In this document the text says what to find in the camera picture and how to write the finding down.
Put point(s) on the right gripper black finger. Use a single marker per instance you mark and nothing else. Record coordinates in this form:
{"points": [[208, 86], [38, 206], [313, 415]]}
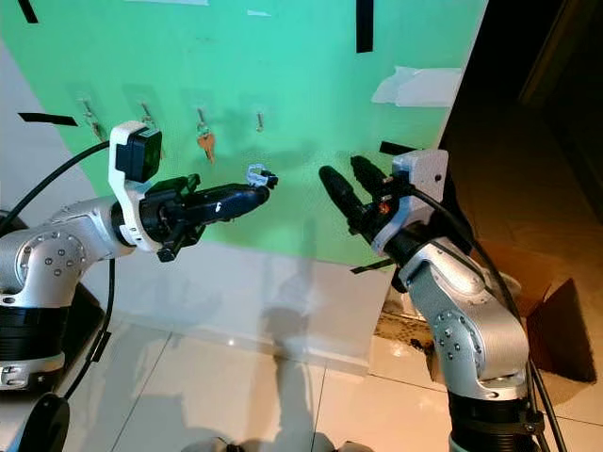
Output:
{"points": [[339, 191], [369, 174]]}

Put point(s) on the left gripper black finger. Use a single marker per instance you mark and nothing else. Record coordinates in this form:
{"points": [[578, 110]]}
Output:
{"points": [[237, 191], [224, 212]]}

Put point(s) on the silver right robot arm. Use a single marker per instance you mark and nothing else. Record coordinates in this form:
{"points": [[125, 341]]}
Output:
{"points": [[462, 311]]}

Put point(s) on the black tape strip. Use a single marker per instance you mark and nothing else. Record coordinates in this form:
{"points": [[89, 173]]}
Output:
{"points": [[394, 147], [365, 24], [26, 9], [367, 266], [47, 119]]}

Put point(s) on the green board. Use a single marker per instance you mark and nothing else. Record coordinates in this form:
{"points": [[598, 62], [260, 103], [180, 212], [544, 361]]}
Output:
{"points": [[292, 66]]}

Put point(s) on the dark brown door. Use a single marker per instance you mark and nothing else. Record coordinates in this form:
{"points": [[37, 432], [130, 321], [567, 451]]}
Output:
{"points": [[528, 141]]}

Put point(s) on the small white tape piece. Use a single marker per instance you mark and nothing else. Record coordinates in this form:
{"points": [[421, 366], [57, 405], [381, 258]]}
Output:
{"points": [[259, 13]]}

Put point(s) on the open cardboard box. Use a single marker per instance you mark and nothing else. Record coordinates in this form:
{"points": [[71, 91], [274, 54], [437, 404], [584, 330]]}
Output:
{"points": [[561, 330]]}

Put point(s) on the grey right robot leg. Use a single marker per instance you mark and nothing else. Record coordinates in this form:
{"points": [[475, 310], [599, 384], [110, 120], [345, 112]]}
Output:
{"points": [[341, 447]]}

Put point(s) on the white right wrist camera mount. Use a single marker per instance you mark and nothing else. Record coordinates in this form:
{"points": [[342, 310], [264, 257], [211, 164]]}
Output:
{"points": [[424, 169]]}

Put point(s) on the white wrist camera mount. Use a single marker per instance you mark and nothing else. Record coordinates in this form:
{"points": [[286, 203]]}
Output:
{"points": [[122, 151], [424, 169]]}

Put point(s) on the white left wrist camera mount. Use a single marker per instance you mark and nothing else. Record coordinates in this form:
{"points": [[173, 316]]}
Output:
{"points": [[122, 151]]}

